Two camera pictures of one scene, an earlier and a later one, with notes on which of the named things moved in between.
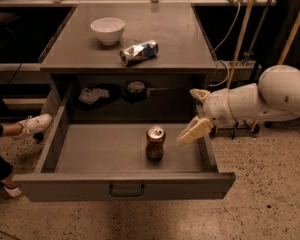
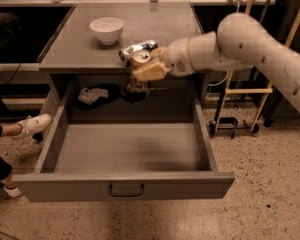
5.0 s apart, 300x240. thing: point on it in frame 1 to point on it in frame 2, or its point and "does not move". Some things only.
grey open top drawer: (82, 161) does not move
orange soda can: (155, 137) to (138, 86)
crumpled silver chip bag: (138, 52) does not move
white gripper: (217, 109) to (176, 58)
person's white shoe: (32, 124) does not move
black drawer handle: (127, 194) does not move
